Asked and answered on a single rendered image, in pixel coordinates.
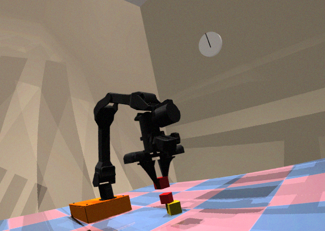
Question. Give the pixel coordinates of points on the yellow cube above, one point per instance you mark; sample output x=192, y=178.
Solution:
x=174, y=207

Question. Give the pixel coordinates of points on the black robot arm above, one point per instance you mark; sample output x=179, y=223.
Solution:
x=161, y=115

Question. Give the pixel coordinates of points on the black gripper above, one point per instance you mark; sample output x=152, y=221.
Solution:
x=145, y=158

